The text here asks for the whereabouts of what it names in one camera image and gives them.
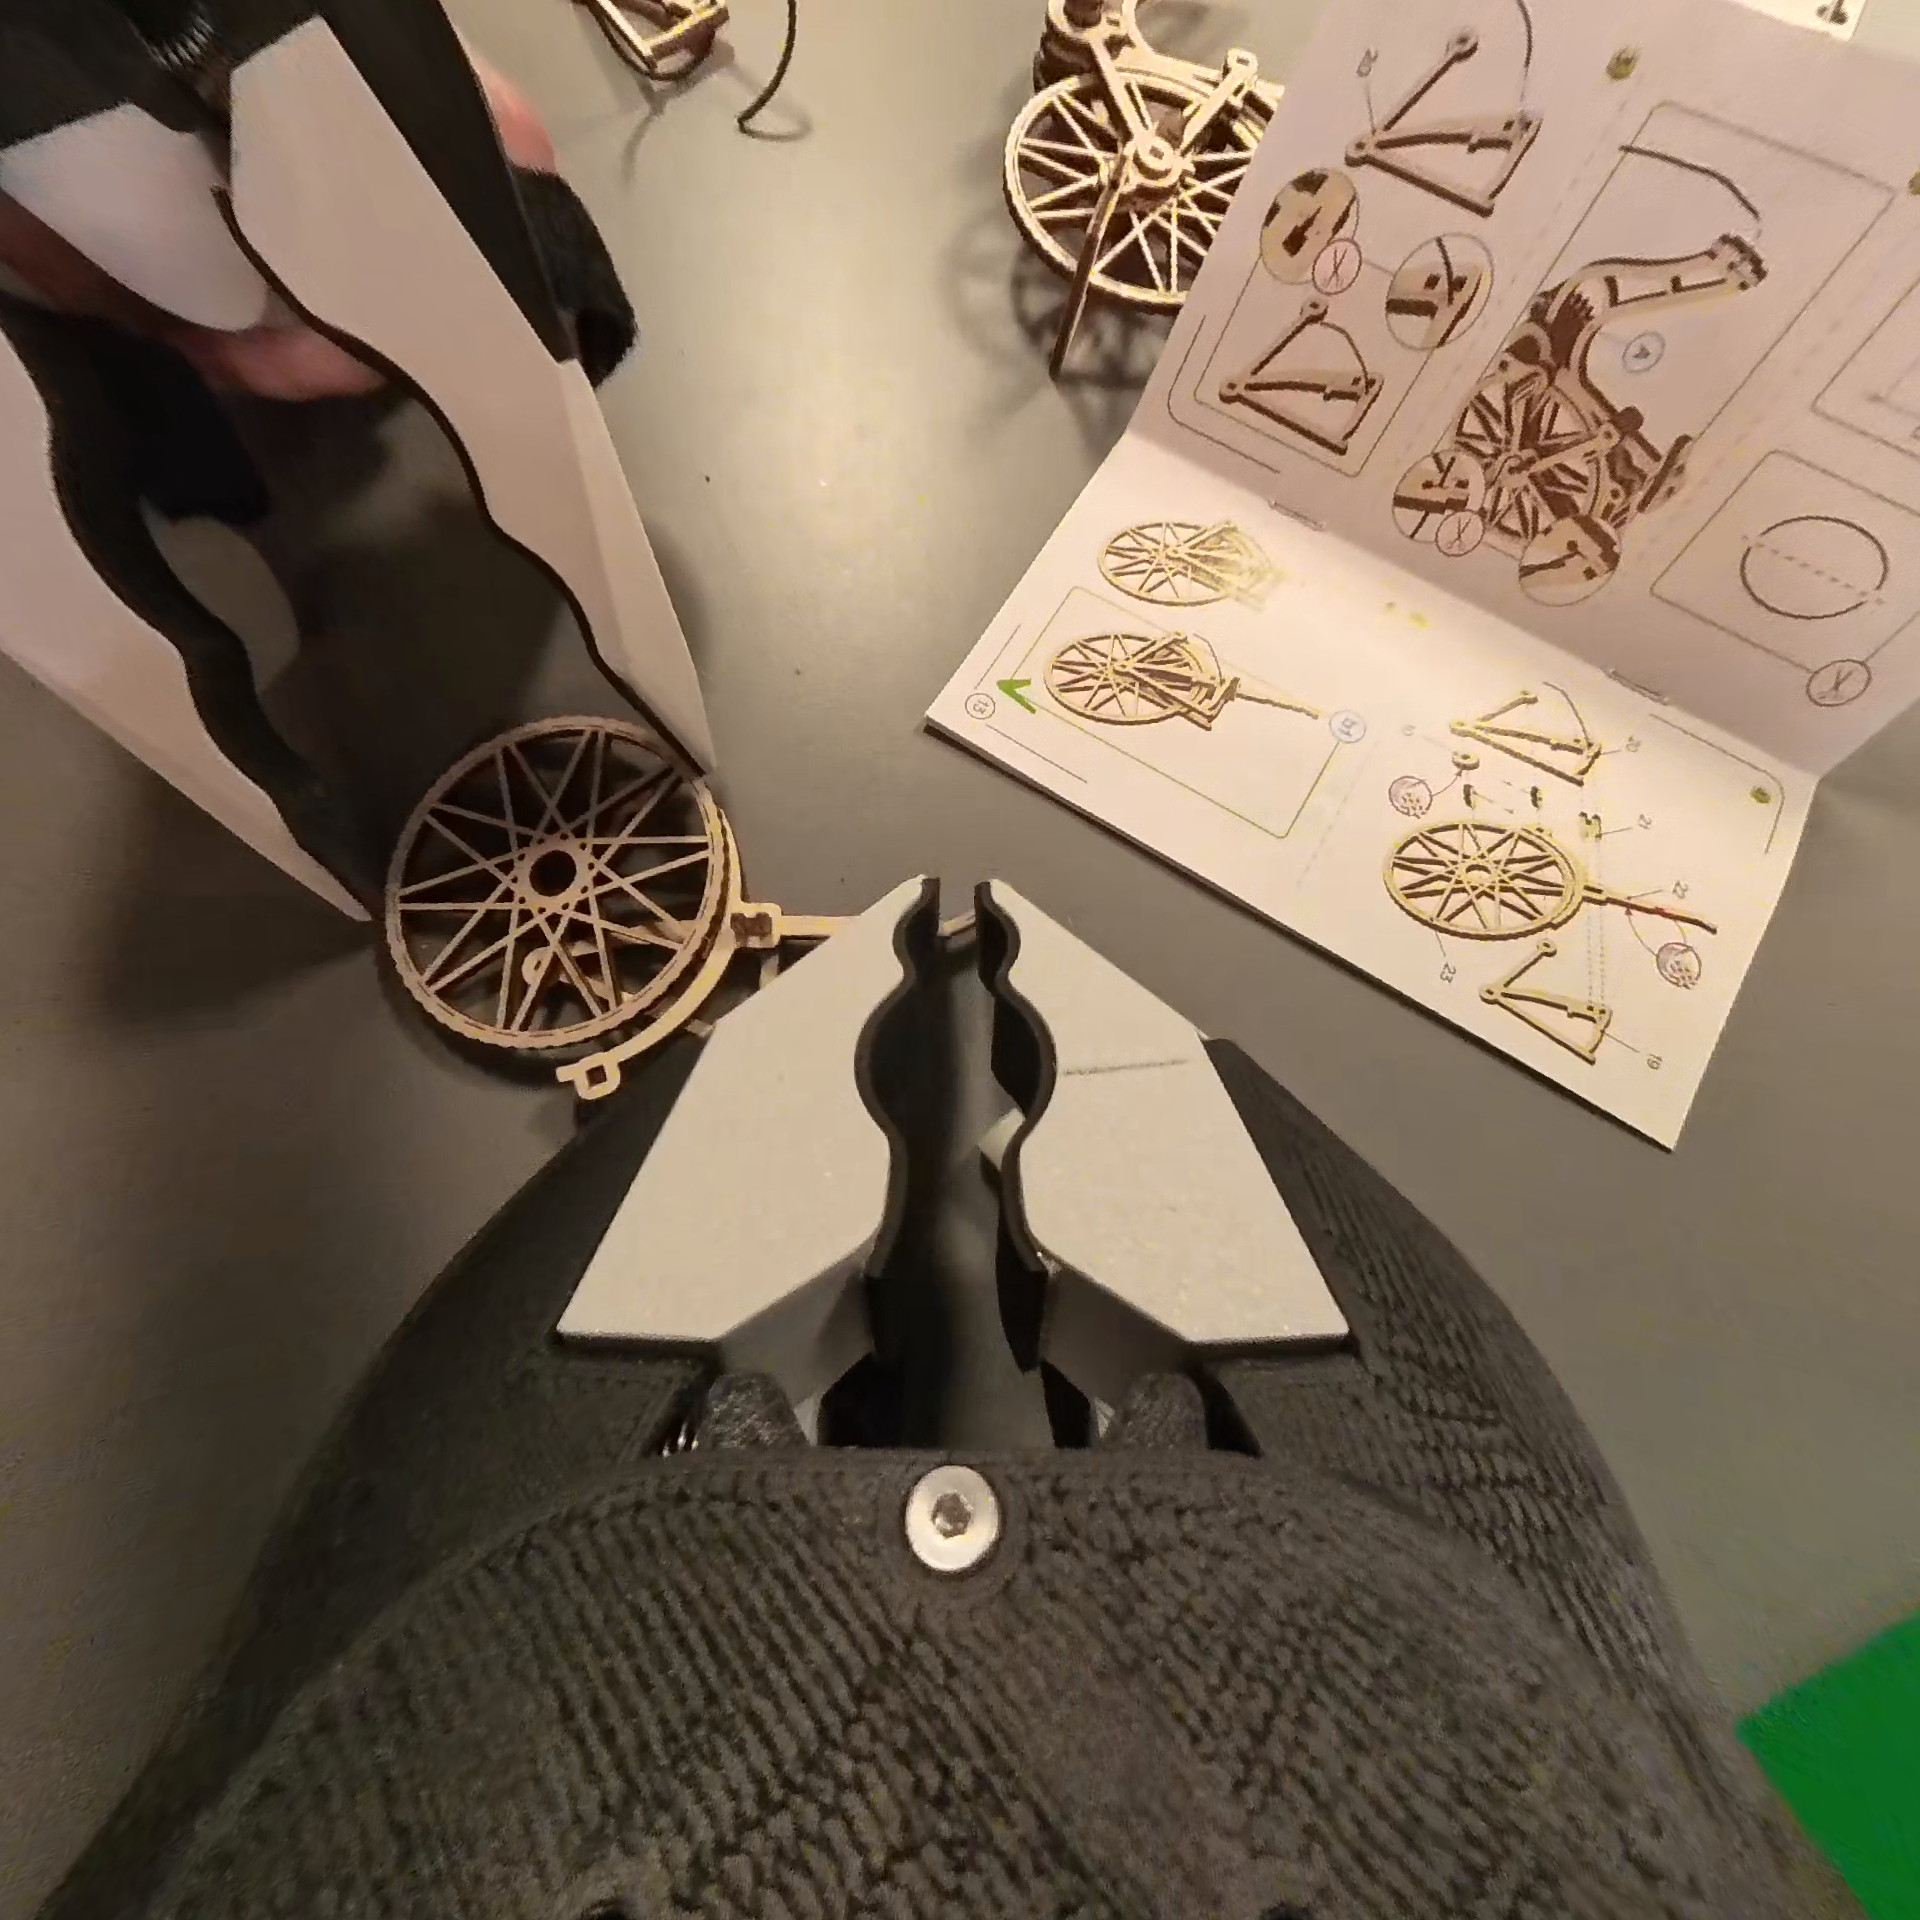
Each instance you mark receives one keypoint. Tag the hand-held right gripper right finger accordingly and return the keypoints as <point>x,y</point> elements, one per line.
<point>1170,1201</point>

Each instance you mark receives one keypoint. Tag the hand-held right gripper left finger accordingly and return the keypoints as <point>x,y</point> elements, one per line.
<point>721,1185</point>

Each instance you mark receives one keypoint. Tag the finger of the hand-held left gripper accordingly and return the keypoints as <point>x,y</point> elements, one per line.
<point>419,270</point>
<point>76,615</point>

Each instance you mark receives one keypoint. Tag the wooden spoked wheel assembly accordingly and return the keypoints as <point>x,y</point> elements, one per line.
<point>793,925</point>

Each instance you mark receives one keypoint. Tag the small wooden model part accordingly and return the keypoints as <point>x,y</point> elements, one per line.
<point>645,40</point>

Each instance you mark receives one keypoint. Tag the wooden wheeled model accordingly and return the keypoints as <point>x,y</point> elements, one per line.
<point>1155,156</point>

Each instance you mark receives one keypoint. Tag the person's left hand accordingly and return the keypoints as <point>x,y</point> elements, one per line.
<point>288,358</point>

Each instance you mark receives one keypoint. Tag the paper instruction booklet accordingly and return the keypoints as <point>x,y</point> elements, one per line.
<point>1351,644</point>

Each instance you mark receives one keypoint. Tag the green mat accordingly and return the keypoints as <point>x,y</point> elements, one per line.
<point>1860,1800</point>

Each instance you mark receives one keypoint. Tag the white printed card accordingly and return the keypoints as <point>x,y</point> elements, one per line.
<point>1823,16</point>

